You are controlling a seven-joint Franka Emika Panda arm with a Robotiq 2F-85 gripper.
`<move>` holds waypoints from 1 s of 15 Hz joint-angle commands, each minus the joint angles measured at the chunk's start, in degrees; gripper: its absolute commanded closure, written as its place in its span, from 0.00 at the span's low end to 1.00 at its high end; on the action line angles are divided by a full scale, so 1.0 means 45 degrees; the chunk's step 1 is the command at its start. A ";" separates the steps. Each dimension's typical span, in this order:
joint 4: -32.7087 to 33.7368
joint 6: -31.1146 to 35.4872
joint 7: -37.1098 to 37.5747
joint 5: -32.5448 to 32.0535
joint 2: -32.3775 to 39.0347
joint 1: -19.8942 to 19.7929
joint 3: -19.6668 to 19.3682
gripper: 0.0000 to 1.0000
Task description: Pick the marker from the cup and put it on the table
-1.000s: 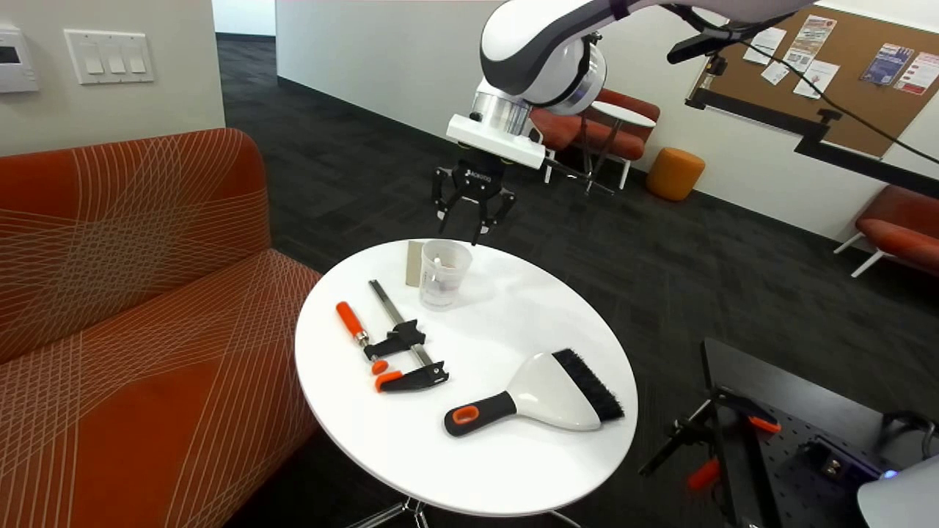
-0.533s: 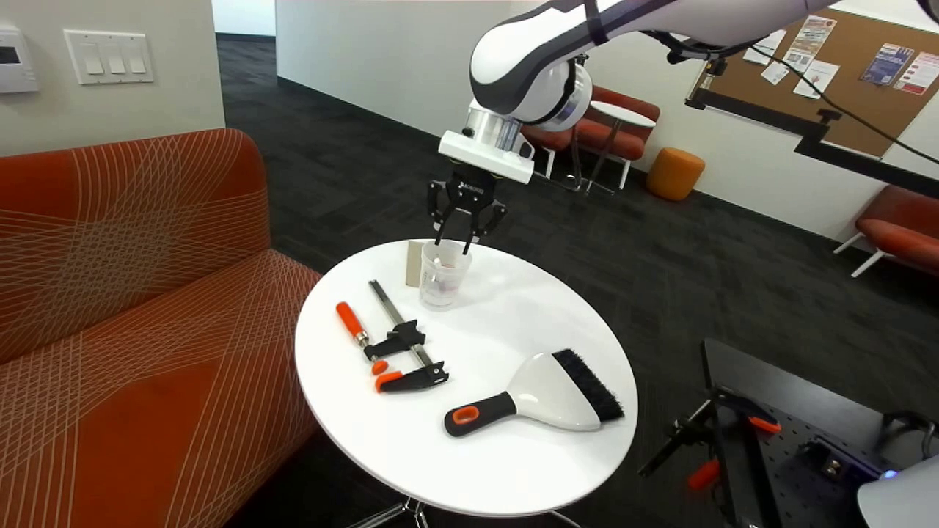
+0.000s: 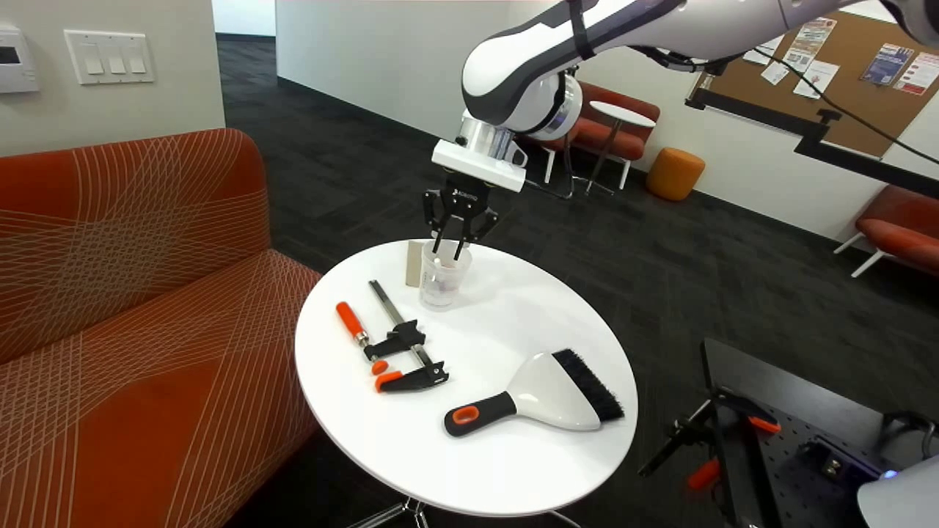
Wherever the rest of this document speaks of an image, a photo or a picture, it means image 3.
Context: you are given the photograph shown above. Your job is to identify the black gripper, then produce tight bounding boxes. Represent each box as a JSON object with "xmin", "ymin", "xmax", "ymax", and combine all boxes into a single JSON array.
[{"xmin": 419, "ymin": 174, "xmax": 501, "ymax": 265}]

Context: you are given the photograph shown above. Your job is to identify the clear plastic cup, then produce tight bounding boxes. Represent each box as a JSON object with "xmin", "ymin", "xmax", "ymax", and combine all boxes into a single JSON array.
[{"xmin": 417, "ymin": 234, "xmax": 476, "ymax": 310}]

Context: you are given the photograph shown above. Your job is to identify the white round table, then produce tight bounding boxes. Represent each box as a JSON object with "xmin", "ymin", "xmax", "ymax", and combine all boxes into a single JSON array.
[{"xmin": 291, "ymin": 234, "xmax": 643, "ymax": 528}]

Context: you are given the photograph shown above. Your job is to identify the orange and black bar clamp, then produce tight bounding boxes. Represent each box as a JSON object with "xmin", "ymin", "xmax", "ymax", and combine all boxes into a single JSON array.
[{"xmin": 332, "ymin": 279, "xmax": 452, "ymax": 397}]

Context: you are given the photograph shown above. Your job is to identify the small white side table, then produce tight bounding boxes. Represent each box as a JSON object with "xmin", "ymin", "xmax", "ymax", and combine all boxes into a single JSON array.
[{"xmin": 583, "ymin": 97, "xmax": 659, "ymax": 196}]

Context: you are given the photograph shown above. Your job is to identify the red armchair white legs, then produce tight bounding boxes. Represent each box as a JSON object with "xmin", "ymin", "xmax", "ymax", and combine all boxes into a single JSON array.
[{"xmin": 559, "ymin": 81, "xmax": 662, "ymax": 193}]

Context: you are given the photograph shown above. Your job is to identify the orange round ottoman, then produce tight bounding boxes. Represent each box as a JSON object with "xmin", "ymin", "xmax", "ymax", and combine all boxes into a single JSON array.
[{"xmin": 643, "ymin": 144, "xmax": 706, "ymax": 206}]

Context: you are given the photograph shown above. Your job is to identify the small white pinned sheet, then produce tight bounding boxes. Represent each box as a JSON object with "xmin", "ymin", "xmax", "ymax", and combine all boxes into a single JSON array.
[{"xmin": 758, "ymin": 55, "xmax": 793, "ymax": 87}]

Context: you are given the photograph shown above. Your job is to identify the black robot mounting bench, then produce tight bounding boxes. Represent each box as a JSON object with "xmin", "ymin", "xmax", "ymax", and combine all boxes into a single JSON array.
[{"xmin": 700, "ymin": 336, "xmax": 939, "ymax": 528}]

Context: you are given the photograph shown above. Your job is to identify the orange patterned sofa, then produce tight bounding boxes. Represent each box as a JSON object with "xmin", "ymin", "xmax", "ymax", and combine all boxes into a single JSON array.
[{"xmin": 0, "ymin": 125, "xmax": 329, "ymax": 528}]

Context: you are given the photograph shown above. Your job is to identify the colourful pinned poster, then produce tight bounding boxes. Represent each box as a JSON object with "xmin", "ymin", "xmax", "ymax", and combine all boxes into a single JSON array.
[{"xmin": 780, "ymin": 11, "xmax": 843, "ymax": 65}]

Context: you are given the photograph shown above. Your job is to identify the cork notice board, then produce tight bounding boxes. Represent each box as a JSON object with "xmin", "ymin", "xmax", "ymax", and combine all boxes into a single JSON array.
[{"xmin": 699, "ymin": 4, "xmax": 939, "ymax": 160}]

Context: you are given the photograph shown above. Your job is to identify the red lounge bench white legs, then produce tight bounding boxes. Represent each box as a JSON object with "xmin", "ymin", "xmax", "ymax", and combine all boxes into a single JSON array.
[{"xmin": 831, "ymin": 181, "xmax": 939, "ymax": 284}]

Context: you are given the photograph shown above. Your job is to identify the blue pinned flyer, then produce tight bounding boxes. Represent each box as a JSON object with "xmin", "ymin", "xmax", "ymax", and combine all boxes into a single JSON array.
[{"xmin": 859, "ymin": 37, "xmax": 917, "ymax": 92}]

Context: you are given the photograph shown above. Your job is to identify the red and white pinned flyer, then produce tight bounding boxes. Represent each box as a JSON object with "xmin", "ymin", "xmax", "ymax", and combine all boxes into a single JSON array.
[{"xmin": 893, "ymin": 49, "xmax": 939, "ymax": 99}]

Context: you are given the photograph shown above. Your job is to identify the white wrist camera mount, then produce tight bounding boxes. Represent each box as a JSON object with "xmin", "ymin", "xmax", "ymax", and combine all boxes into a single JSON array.
[{"xmin": 427, "ymin": 112, "xmax": 530, "ymax": 196}]

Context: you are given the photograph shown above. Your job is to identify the white scraper orange-black handle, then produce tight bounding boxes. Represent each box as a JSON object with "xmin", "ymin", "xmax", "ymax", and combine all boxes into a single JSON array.
[{"xmin": 441, "ymin": 345, "xmax": 628, "ymax": 441}]

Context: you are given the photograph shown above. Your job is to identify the black wall trim bar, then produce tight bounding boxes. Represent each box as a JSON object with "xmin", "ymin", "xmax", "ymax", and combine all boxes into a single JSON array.
[{"xmin": 683, "ymin": 87, "xmax": 939, "ymax": 200}]

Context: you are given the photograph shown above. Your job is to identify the orange-handled bench clamp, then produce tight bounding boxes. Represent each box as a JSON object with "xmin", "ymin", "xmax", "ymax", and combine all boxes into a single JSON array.
[
  {"xmin": 640, "ymin": 388, "xmax": 785, "ymax": 480},
  {"xmin": 681, "ymin": 427, "xmax": 774, "ymax": 528}
]

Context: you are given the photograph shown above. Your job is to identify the white light switch plate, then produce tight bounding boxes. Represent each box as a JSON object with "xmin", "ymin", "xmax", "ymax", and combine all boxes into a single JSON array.
[{"xmin": 61, "ymin": 26, "xmax": 159, "ymax": 87}]

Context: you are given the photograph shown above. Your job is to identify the thin black cable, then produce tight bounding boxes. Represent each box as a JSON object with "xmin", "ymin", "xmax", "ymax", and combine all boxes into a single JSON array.
[{"xmin": 774, "ymin": 55, "xmax": 939, "ymax": 166}]

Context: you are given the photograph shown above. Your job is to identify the white wall thermostat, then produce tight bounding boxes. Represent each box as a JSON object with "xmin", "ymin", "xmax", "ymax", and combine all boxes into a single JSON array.
[{"xmin": 0, "ymin": 20, "xmax": 44, "ymax": 99}]

